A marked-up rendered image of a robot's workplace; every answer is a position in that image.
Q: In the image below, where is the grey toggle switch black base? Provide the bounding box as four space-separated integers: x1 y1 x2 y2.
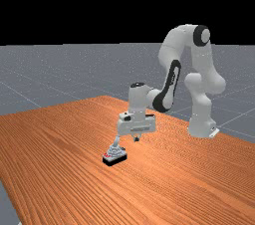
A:
102 135 128 167

